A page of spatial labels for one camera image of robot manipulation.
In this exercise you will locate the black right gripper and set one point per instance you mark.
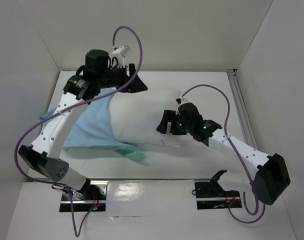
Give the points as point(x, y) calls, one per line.
point(172, 122)

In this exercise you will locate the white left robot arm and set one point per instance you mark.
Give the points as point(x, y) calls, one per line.
point(102, 70)

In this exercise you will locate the aluminium table edge rail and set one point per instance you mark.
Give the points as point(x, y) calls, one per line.
point(149, 179)

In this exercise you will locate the white pillow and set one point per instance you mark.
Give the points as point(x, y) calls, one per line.
point(135, 116)

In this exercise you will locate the light blue pillowcase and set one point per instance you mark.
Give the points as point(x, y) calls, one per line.
point(93, 130)

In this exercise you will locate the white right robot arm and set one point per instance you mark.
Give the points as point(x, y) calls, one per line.
point(266, 175)

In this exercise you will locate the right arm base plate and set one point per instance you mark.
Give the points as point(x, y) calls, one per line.
point(210, 197)

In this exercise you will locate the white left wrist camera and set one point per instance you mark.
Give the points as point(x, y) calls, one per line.
point(120, 53)

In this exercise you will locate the aluminium side rail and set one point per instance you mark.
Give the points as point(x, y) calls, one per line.
point(242, 112)

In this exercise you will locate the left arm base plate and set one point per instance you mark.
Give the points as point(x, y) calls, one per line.
point(95, 199)

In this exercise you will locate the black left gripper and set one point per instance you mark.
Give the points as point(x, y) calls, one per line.
point(136, 85)

